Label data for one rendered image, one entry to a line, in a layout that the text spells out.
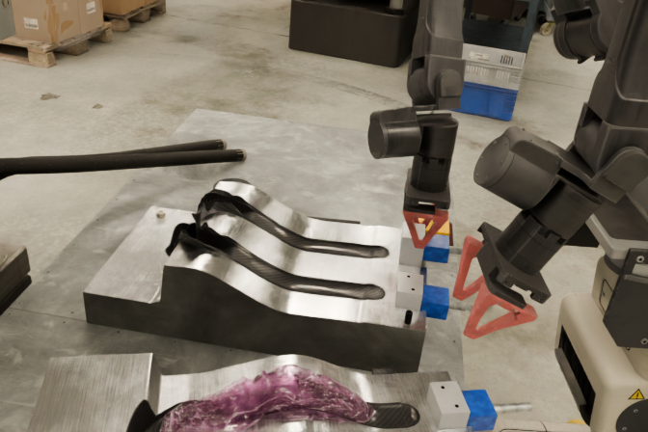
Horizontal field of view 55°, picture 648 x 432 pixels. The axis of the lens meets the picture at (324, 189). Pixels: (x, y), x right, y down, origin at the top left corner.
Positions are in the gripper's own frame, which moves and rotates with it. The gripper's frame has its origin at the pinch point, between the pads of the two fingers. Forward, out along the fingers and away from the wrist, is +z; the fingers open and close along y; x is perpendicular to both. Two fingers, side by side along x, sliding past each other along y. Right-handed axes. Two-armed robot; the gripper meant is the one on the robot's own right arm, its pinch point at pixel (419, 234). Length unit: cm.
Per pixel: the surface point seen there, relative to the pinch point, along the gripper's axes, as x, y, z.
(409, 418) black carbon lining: 0.1, 29.9, 8.7
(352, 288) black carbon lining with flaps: -9.3, 9.9, 5.0
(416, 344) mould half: 0.6, 17.8, 7.1
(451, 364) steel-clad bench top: 6.7, 13.3, 13.5
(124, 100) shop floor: -171, -261, 87
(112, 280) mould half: -45.5, 13.8, 7.0
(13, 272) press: -69, 4, 17
